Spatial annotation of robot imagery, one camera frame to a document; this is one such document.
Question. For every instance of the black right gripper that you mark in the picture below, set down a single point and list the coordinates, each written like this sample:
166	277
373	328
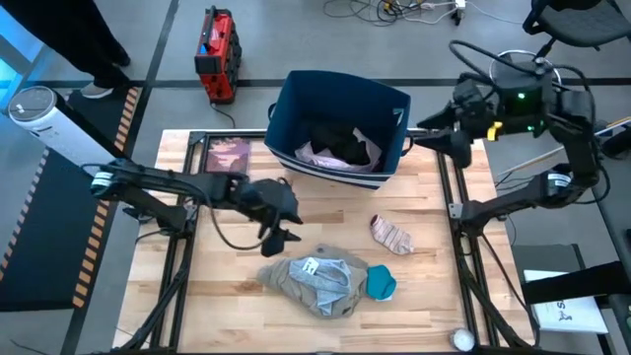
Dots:
473	111

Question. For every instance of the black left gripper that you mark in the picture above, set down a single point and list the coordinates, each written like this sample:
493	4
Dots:
266	199

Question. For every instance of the khaki garment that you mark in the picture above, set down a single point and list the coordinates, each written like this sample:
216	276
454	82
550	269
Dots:
278	281

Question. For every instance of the grey garment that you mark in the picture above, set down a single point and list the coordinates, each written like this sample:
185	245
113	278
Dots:
323	283

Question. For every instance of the lavender shirt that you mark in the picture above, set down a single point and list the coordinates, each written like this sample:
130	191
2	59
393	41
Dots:
328	160

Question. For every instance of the black garment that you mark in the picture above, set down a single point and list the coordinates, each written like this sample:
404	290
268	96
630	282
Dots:
337	140

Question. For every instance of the pink white striped sock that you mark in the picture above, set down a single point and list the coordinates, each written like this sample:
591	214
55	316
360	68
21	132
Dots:
392	236

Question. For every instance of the teal garment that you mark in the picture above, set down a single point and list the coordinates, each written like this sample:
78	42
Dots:
380	282

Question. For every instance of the navy fabric storage bin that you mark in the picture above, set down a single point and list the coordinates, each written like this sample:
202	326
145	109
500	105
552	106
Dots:
340	98

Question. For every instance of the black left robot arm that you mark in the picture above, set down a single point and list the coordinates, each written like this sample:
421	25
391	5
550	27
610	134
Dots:
148	180

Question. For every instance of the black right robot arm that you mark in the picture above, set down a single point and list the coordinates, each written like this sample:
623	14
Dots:
522	98

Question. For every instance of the yellow white rod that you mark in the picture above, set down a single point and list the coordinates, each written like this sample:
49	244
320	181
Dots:
532	163

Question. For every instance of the sunset landscape picture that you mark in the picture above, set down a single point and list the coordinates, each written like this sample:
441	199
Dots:
228	155

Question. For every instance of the white power strip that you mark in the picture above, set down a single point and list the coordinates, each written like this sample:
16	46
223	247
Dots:
460	4

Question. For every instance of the black office chair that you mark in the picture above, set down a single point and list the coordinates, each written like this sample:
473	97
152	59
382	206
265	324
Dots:
581	22

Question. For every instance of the red tool case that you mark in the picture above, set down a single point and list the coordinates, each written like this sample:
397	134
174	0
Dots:
217	54

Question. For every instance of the black side table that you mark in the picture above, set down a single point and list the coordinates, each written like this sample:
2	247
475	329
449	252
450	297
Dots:
616	222

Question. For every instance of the small white ball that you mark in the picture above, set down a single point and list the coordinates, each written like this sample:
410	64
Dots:
463	339

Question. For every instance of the white printed paper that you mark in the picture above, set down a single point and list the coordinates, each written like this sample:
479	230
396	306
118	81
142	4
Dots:
567	310

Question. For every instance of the black mat with orange stripes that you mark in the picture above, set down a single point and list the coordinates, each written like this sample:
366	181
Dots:
44	246

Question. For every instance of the white tower air purifier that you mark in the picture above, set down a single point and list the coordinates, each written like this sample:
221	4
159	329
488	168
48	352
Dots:
54	125

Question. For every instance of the person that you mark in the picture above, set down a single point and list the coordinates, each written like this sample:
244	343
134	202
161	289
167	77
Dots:
74	34

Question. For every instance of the black aluminium table frame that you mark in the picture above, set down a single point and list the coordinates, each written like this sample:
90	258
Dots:
186	266

